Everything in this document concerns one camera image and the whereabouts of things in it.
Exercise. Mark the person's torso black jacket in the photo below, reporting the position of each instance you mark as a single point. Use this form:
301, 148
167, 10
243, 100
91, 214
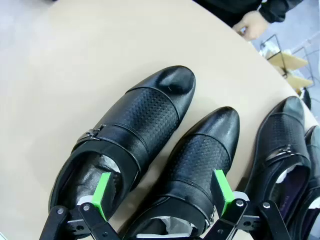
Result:
225, 10

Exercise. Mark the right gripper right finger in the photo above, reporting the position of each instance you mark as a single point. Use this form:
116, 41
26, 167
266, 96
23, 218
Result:
222, 190

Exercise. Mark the white paper shoe stuffing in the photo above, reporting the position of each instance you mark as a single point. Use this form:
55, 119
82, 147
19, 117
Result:
315, 203
285, 175
110, 163
175, 225

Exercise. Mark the white plastic bag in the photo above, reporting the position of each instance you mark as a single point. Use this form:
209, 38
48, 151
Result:
268, 50

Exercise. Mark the black leather buckle shoe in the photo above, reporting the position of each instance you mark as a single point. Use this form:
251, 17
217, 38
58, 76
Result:
285, 130
315, 155
205, 150
150, 112

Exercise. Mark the person's left forearm black sleeve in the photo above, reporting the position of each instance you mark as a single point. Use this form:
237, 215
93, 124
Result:
275, 11

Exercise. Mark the person's left hand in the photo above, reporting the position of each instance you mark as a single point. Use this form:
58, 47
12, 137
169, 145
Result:
255, 25

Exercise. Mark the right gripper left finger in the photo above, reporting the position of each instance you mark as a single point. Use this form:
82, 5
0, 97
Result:
100, 195

